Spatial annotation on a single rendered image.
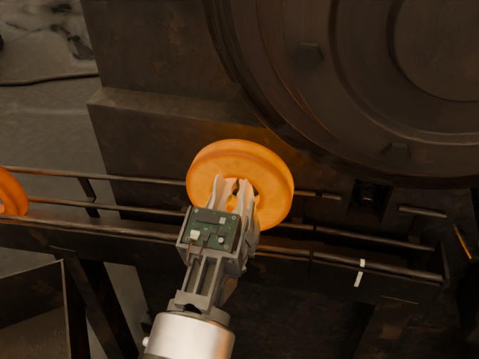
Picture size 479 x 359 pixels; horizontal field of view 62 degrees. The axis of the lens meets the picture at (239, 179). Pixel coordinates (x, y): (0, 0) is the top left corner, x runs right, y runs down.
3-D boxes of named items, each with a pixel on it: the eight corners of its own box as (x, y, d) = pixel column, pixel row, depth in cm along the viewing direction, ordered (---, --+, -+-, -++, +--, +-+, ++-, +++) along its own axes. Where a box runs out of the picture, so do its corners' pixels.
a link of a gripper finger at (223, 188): (239, 149, 52) (221, 211, 47) (241, 174, 57) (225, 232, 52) (216, 146, 52) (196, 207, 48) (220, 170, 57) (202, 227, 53)
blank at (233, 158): (181, 135, 56) (172, 149, 53) (292, 138, 52) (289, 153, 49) (202, 214, 65) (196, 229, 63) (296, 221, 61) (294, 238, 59)
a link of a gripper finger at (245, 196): (262, 153, 51) (246, 216, 47) (263, 177, 56) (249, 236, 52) (239, 149, 52) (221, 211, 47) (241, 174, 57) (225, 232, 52)
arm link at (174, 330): (229, 380, 45) (150, 359, 47) (239, 335, 47) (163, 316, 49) (222, 371, 37) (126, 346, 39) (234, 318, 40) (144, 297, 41)
